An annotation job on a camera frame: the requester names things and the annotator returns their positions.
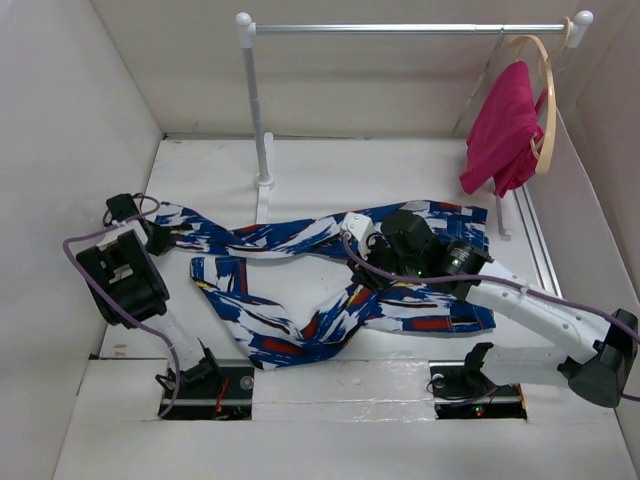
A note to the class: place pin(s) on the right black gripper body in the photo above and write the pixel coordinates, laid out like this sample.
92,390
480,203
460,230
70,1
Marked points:
382,264

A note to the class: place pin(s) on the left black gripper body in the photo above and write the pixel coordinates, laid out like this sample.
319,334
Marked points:
153,223

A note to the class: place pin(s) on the blue white red patterned trousers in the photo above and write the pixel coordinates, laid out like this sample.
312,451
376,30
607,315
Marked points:
282,295

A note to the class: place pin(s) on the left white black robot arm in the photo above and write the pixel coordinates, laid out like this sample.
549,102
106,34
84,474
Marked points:
129,291

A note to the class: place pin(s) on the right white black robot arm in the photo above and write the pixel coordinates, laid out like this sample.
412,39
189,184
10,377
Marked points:
590,352

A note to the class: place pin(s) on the clear plastic hanger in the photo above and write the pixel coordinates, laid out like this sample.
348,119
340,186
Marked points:
480,80

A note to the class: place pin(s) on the beige wooden hanger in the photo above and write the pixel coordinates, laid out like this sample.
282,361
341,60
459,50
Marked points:
542,149

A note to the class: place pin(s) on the magenta pink garment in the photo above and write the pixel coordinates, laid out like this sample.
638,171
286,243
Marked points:
499,145

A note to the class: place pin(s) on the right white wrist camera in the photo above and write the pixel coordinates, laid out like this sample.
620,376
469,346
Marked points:
359,228

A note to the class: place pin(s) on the aluminium rail at right wall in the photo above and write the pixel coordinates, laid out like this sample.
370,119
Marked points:
543,265

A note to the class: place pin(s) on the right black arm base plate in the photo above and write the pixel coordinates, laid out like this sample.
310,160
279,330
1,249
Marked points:
460,395

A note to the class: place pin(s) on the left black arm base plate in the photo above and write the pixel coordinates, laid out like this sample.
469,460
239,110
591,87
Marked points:
229,399

